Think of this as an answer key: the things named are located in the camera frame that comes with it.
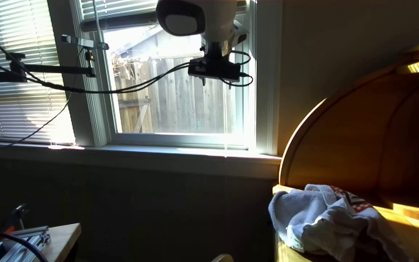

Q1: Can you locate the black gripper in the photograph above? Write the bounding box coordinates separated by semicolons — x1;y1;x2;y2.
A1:
203;41;236;61

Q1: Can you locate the white slatted window blind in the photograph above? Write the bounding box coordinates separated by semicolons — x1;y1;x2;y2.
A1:
0;0;77;146
79;0;162;34

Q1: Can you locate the wooden garden fence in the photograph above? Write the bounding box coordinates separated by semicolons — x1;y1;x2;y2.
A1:
109;53;246;135

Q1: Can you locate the grey neighbouring house roof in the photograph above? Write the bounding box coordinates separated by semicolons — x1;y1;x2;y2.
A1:
104;22;207;61

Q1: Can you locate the clear blind tilt wand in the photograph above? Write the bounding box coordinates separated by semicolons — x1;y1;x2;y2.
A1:
92;0;101;50

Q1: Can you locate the silver stand clamp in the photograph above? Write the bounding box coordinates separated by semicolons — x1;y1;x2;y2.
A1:
60;32;111;53

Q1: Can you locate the wooden roll-top desk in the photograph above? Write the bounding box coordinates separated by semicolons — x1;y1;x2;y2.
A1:
272;34;419;262

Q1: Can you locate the white crumpled cloth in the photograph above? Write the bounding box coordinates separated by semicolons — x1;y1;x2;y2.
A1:
267;182;412;262

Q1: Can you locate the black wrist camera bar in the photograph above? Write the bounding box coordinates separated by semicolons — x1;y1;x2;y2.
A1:
187;57;243;82

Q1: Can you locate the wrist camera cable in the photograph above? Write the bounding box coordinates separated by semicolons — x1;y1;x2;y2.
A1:
222;50;256;90

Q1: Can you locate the white window frame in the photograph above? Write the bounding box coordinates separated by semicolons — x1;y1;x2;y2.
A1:
0;0;286;181

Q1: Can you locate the long thin black cable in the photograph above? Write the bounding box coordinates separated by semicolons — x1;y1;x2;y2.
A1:
0;20;194;96

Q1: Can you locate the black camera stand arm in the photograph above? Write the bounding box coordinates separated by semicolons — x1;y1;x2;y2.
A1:
0;50;98;83

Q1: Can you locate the hanging thin black cable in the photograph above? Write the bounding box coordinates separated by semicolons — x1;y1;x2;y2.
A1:
5;99;73;149

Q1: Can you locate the red handled tool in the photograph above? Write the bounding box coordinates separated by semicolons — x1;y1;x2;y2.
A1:
2;202;32;237

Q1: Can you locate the black curved cable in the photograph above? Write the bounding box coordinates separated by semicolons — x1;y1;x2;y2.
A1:
0;232;50;262

